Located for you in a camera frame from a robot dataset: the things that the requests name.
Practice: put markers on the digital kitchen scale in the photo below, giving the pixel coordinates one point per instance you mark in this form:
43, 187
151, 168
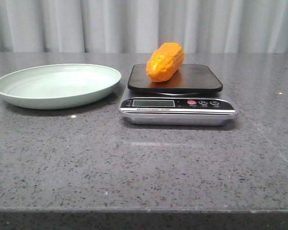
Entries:
192, 97

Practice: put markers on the pale green plate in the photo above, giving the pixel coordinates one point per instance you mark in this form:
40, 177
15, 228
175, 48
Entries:
58, 86

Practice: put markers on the white curtain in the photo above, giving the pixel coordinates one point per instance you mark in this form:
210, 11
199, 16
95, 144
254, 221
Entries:
141, 26

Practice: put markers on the orange corn cob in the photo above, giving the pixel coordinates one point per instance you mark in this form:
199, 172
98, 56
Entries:
164, 62

